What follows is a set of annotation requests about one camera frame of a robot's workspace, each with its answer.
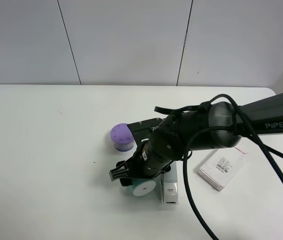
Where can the purple lidded round container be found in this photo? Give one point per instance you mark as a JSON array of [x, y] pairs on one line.
[[122, 137]]

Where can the white cardboard box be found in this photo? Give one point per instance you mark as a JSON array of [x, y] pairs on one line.
[[222, 166]]

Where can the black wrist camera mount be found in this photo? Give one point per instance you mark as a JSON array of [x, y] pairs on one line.
[[142, 130]]

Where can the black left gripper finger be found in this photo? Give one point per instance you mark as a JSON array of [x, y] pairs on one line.
[[123, 171]]

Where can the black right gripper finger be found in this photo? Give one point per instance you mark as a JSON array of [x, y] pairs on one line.
[[126, 182]]

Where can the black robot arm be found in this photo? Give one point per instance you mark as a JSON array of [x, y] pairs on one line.
[[209, 125]]

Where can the teal pencil sharpener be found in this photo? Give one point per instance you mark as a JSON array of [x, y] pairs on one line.
[[141, 187]]

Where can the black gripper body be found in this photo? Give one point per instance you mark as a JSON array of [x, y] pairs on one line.
[[153, 157]]

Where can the white grey stapler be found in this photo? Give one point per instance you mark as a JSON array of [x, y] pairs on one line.
[[168, 186]]

